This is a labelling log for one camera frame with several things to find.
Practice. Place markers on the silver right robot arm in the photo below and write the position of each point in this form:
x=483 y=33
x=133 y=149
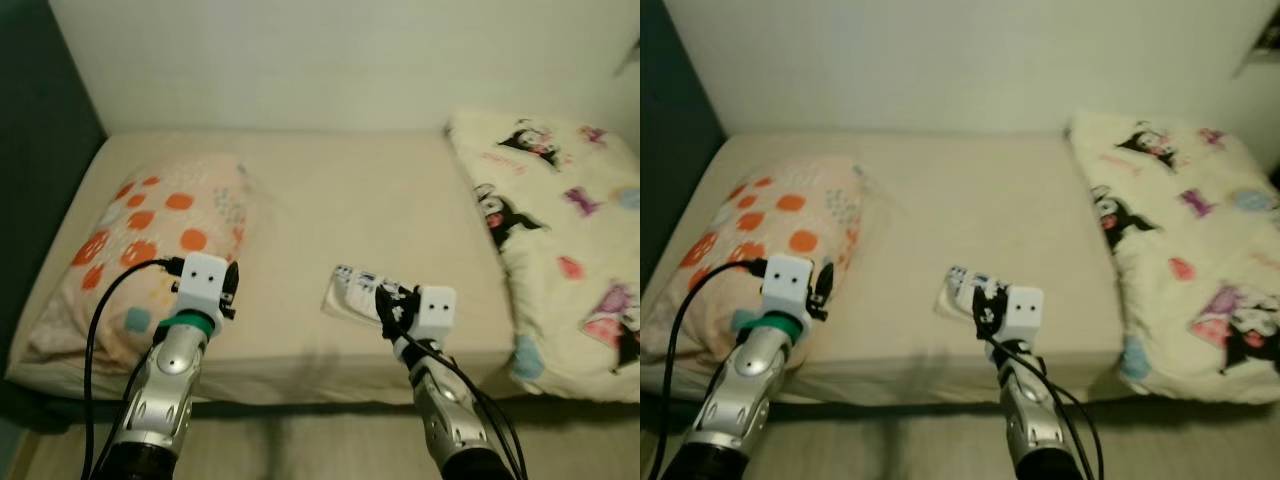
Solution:
x=445 y=410
x=1030 y=420

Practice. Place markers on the cream cartoon print pillow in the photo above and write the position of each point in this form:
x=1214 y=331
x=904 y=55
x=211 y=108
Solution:
x=1180 y=250
x=560 y=240

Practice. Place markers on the dark teal bed frame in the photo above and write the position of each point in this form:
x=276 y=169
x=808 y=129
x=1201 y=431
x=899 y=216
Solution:
x=30 y=410

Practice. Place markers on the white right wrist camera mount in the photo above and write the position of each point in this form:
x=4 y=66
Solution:
x=1022 y=312
x=435 y=312

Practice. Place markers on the beige bed mattress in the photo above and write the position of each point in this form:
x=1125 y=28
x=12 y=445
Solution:
x=950 y=200
x=330 y=200

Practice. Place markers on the dark wall fixture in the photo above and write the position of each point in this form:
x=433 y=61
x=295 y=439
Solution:
x=1262 y=45

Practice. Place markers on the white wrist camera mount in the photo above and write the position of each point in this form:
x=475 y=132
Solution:
x=790 y=280
x=435 y=312
x=203 y=280
x=1022 y=312

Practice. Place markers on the orange dotted pink pillow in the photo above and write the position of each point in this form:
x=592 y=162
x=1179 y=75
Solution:
x=150 y=215
x=770 y=215

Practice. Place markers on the dark teal headboard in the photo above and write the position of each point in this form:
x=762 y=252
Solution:
x=40 y=150
x=670 y=120

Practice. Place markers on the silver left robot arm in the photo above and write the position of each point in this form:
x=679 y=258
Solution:
x=165 y=380
x=745 y=385

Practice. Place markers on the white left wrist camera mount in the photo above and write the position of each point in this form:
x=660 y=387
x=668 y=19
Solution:
x=790 y=280
x=203 y=280

